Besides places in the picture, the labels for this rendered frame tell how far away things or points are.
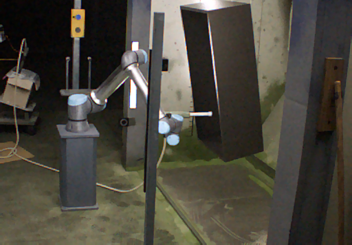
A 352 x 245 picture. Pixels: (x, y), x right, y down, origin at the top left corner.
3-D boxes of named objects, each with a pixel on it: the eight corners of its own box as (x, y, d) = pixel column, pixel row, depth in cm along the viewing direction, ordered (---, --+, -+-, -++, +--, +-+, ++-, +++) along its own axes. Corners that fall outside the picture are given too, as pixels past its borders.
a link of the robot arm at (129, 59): (122, 48, 351) (170, 129, 340) (132, 47, 361) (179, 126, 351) (112, 57, 357) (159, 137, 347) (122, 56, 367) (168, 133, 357)
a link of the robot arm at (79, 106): (63, 117, 387) (63, 96, 383) (78, 113, 401) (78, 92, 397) (78, 120, 379) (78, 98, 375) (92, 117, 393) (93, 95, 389)
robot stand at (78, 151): (61, 212, 388) (60, 135, 373) (57, 196, 416) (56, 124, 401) (99, 209, 398) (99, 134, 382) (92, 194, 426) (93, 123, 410)
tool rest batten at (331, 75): (315, 129, 193) (324, 57, 186) (333, 129, 196) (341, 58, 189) (319, 131, 191) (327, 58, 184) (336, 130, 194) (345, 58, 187)
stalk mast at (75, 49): (78, 164, 495) (80, -1, 455) (78, 166, 489) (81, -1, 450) (71, 164, 493) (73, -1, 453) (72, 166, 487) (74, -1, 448)
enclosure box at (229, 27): (232, 130, 455) (217, -1, 418) (264, 151, 401) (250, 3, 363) (196, 140, 445) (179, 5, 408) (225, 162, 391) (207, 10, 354)
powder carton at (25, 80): (3, 90, 609) (12, 61, 602) (35, 101, 619) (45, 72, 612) (-5, 100, 558) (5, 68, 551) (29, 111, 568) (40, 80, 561)
